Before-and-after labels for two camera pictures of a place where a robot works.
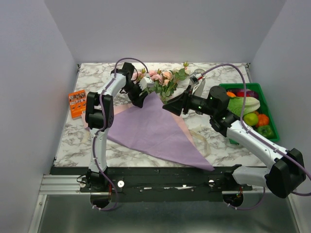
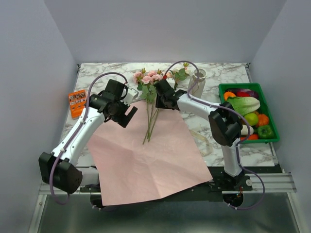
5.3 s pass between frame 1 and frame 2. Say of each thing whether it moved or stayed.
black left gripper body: moved
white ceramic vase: stayed
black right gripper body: moved
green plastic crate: stayed
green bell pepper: stayed
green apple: stayed
